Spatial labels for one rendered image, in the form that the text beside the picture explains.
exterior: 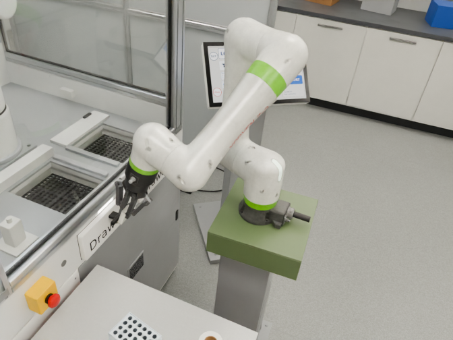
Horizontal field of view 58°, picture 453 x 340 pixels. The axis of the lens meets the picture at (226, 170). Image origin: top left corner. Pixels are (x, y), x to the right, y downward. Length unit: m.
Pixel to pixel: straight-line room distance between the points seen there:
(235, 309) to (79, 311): 0.71
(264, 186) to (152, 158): 0.44
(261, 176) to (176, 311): 0.50
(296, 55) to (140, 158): 0.50
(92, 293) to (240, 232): 0.52
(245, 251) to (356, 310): 1.15
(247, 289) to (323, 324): 0.75
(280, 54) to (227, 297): 1.04
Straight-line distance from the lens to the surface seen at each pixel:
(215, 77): 1.97
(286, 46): 1.16
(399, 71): 4.02
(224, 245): 1.45
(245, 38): 1.24
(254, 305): 1.76
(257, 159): 1.36
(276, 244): 1.42
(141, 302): 1.37
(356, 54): 3.98
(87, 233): 1.36
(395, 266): 2.77
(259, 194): 1.39
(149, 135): 1.09
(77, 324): 1.36
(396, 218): 3.11
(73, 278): 1.44
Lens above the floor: 1.88
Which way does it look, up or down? 37 degrees down
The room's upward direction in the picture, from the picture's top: 6 degrees clockwise
